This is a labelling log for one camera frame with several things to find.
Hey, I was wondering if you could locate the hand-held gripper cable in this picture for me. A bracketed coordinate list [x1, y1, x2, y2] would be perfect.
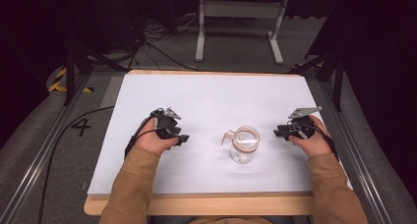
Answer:
[286, 119, 340, 162]
[36, 105, 162, 224]

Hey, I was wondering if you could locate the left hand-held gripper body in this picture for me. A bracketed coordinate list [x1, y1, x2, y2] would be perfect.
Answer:
[150, 106, 183, 140]

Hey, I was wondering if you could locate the aluminium rail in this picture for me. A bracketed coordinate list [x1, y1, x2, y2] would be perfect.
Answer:
[319, 81, 394, 224]
[0, 74, 93, 224]

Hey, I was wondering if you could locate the person's right hand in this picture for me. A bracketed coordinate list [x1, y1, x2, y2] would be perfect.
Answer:
[288, 114, 332, 158]

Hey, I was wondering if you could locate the person's left hand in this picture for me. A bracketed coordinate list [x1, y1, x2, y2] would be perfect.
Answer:
[132, 117, 180, 155]

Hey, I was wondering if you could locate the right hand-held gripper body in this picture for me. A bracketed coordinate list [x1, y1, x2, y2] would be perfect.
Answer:
[282, 105, 324, 141]

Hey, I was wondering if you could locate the white metal stand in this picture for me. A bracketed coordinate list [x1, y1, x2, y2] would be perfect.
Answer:
[195, 0, 290, 66]

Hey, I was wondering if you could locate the glass jar with wooden lid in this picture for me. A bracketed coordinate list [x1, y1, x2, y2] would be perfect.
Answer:
[220, 125, 262, 165]

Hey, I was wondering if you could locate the right hand-held gripper cable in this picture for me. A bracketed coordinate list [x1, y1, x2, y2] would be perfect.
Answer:
[286, 119, 340, 162]

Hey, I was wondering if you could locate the left hand-held gripper cable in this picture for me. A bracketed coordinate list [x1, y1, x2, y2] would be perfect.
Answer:
[36, 105, 162, 224]

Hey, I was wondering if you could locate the yellow and black floor tape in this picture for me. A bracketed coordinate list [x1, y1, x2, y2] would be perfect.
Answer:
[48, 67, 95, 94]

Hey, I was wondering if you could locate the white table mat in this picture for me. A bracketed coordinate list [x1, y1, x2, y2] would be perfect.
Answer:
[87, 73, 354, 196]

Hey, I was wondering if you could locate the black tripod stand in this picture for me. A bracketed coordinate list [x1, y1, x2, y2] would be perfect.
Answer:
[287, 48, 346, 113]
[63, 41, 130, 107]

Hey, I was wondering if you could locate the bundle of black floor cables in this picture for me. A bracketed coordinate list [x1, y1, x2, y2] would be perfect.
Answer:
[126, 12, 202, 73]

